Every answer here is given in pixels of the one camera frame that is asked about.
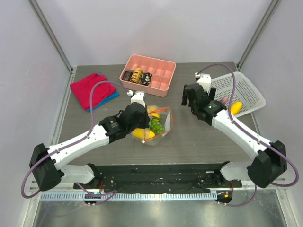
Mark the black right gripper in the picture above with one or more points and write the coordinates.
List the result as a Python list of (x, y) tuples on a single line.
[(192, 93)]

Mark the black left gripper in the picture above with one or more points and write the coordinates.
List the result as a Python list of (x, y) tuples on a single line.
[(146, 122)]

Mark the yellow fake bell pepper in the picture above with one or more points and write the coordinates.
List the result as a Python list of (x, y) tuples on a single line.
[(152, 109)]

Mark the yellow fake lemon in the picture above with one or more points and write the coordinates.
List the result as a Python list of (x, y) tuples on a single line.
[(139, 133)]

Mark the green fake grapes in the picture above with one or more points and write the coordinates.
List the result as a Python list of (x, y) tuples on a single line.
[(156, 127)]

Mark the clear zip top bag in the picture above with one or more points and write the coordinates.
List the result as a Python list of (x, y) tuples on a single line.
[(161, 122)]

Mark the purple fake eggplant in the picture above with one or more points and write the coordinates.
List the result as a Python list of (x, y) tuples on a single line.
[(224, 100)]

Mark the yellow fake mango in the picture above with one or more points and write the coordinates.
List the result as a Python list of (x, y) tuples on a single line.
[(235, 108)]

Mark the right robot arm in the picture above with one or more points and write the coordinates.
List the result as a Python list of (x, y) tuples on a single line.
[(266, 163)]

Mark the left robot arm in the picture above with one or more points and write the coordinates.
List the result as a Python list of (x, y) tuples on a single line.
[(50, 165)]

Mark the green fake chili pepper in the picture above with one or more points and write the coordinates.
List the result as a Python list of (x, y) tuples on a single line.
[(156, 117)]

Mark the black sprinkled fake pastry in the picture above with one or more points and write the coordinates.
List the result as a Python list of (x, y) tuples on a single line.
[(146, 78)]

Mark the dark chocolate fake donut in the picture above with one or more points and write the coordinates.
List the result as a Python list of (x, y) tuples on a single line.
[(127, 75)]

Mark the yellow striped fake donut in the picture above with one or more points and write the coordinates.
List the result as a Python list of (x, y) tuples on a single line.
[(136, 76)]

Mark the blue folded cloth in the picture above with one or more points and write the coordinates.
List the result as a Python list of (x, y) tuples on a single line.
[(102, 94)]

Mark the pink compartment tray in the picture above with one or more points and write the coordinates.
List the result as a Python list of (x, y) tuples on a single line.
[(162, 73)]

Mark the white plastic basket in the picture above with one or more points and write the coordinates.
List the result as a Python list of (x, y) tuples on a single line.
[(245, 92)]

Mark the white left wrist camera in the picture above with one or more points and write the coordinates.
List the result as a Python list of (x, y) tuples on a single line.
[(137, 97)]

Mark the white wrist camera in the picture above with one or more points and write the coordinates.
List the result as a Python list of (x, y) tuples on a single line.
[(204, 80), (137, 97)]

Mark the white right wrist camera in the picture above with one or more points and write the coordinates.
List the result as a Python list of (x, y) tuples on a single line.
[(204, 80)]

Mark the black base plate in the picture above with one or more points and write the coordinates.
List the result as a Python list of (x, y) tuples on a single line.
[(160, 179)]

